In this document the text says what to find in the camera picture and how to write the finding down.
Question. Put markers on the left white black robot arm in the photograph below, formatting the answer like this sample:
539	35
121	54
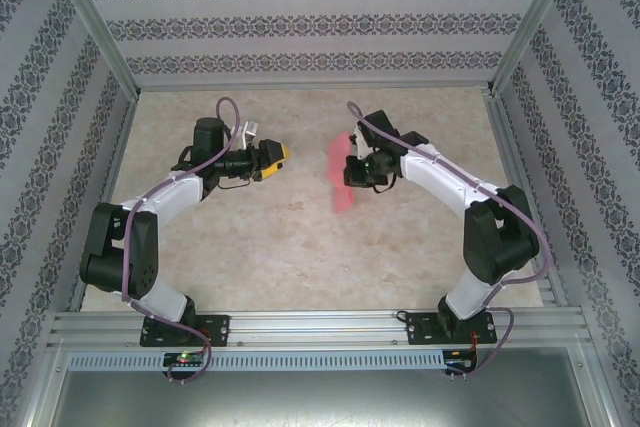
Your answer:
175	192

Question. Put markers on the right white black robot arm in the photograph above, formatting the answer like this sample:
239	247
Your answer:
440	177

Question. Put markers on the grey sheet metal panel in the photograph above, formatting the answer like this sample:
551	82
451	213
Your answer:
320	402

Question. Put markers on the small circuit board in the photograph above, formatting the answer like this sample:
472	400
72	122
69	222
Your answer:
184	359
459	363

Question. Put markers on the right silver white camera mount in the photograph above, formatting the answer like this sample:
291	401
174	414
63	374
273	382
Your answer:
357	142

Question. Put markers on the silver white camera mount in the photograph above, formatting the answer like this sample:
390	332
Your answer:
250	129
357	142

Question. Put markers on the left silver white camera mount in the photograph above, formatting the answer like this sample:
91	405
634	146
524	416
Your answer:
250	129

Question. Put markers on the aluminium side rail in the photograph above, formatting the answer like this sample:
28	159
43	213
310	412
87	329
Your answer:
521	197
119	147

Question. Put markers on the long aluminium mounting rail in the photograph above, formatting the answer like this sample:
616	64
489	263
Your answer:
320	324

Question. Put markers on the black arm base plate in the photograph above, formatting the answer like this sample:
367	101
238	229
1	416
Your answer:
420	329
217	329

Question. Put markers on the aluminium frame post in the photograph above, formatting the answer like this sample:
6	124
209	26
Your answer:
536	22
96	22
605	387
41	387

